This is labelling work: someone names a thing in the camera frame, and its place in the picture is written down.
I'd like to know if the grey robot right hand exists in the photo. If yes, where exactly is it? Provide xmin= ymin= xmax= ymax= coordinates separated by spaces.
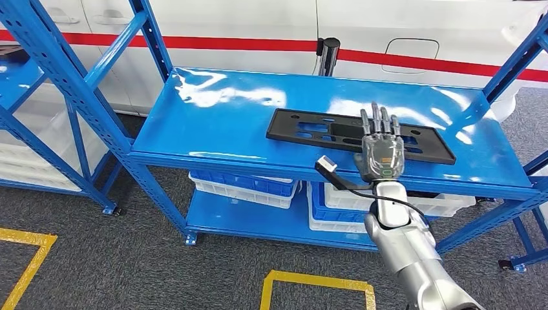
xmin=353 ymin=101 xmax=406 ymax=184

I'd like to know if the black plastic panel part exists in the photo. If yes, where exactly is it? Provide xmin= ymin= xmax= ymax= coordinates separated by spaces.
xmin=266 ymin=108 xmax=457 ymax=166

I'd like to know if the blue plastic crate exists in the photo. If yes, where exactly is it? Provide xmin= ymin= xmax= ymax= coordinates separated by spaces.
xmin=307 ymin=181 xmax=442 ymax=223
xmin=189 ymin=170 xmax=299 ymax=198

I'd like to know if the yellow floor tape square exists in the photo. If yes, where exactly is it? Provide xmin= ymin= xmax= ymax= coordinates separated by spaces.
xmin=259 ymin=269 xmax=377 ymax=310
xmin=0 ymin=227 xmax=59 ymax=310

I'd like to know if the black flat panel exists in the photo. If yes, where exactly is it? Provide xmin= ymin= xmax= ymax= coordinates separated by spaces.
xmin=0 ymin=43 xmax=27 ymax=61

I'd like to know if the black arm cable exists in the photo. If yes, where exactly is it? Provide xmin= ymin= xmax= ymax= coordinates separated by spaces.
xmin=348 ymin=188 xmax=436 ymax=240

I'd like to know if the dark grey camera bracket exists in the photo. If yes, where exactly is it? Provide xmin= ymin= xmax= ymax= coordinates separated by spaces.
xmin=314 ymin=161 xmax=374 ymax=192

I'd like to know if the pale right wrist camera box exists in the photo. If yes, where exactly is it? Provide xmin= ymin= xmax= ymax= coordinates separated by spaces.
xmin=317 ymin=156 xmax=339 ymax=174

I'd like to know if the black-topped chrome stanchion post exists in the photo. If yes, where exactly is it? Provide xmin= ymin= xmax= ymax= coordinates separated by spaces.
xmin=316 ymin=37 xmax=342 ymax=78

